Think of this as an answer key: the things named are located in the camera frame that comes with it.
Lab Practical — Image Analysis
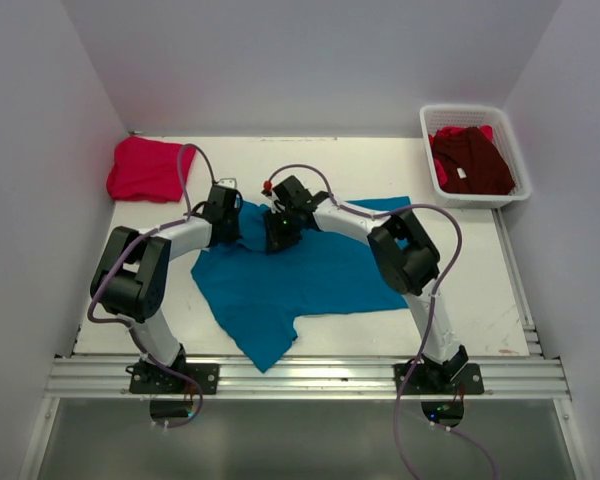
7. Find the blue t shirt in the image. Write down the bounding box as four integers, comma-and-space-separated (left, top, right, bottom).
191, 203, 407, 372

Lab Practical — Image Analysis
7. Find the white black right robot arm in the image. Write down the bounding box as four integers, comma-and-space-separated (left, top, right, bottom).
263, 176, 468, 392

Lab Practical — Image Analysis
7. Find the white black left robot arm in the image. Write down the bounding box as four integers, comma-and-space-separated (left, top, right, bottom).
87, 179, 243, 376

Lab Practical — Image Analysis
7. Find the folded pink t shirt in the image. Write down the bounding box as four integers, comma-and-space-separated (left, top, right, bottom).
106, 136, 183, 203

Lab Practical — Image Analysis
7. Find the white plastic laundry basket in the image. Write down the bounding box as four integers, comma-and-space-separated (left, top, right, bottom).
420, 104, 531, 209

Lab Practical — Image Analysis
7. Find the dark red t shirt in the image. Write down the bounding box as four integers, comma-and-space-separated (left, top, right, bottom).
431, 126, 515, 195

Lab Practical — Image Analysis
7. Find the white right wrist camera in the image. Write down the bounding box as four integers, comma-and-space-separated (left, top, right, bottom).
262, 180, 284, 213

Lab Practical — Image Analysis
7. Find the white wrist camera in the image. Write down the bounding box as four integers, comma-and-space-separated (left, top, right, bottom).
217, 178, 238, 190
262, 180, 284, 213

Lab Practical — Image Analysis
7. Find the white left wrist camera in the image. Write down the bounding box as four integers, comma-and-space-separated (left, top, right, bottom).
217, 178, 238, 190

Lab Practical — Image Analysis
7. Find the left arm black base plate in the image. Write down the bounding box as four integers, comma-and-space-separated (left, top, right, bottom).
125, 362, 220, 395

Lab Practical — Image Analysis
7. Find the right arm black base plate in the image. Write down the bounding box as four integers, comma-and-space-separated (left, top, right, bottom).
392, 360, 485, 396

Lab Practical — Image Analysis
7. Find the aluminium front rail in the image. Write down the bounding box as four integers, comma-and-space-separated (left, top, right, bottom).
43, 355, 570, 400

